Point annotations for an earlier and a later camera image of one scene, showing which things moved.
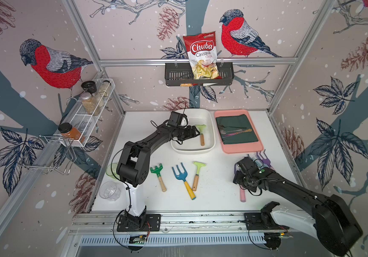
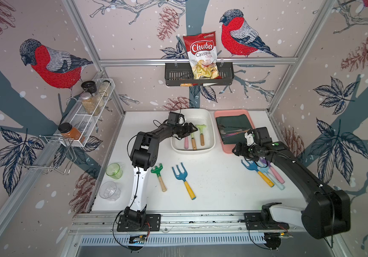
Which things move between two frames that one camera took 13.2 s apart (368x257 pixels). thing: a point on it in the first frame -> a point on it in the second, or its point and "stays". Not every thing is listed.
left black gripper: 189,135 stays
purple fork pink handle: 242,190 -> 186,143
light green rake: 201,127 stays
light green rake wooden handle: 196,180 -> 193,143
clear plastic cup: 109,191 stays
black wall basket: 182,76 stays
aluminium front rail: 203,223 stays
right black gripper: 236,180 -> 242,150
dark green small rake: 157,171 stays
